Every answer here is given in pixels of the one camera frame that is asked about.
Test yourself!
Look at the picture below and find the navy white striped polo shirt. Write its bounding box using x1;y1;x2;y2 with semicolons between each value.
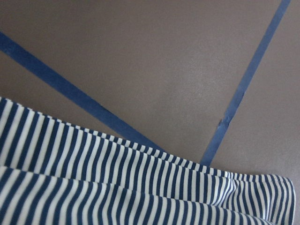
0;98;296;225

